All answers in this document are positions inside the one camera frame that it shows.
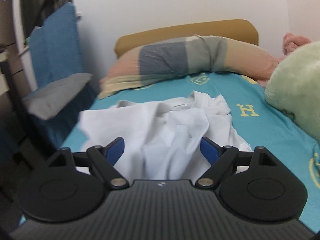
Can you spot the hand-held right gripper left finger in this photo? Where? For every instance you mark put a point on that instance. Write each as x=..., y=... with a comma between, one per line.
x=115, y=150

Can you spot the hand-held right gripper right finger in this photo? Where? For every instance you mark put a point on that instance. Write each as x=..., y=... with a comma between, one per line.
x=209, y=153

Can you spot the white printed T-shirt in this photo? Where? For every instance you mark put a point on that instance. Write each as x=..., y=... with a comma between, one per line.
x=175, y=130

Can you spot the bed with teal printed sheet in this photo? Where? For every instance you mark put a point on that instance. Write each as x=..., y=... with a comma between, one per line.
x=262, y=142

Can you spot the grey seat cushion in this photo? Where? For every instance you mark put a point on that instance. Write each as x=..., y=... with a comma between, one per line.
x=55, y=95

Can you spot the colour-block striped pillow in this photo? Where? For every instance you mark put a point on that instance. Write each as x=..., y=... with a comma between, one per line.
x=162, y=60

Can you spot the dark wooden chair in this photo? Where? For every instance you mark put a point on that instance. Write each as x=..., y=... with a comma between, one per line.
x=15, y=97

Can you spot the green printed fleece blanket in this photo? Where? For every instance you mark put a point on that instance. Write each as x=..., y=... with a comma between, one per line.
x=297, y=80

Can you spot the chair with blue quilted cover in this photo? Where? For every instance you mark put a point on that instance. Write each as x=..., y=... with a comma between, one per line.
x=57, y=42

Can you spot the tan padded headboard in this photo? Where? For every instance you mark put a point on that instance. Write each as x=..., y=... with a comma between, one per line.
x=175, y=31

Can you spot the pink plush cloth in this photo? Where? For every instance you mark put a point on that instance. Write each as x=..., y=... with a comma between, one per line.
x=295, y=43

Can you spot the dark metal grille door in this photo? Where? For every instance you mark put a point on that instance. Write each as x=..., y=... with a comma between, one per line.
x=45, y=0

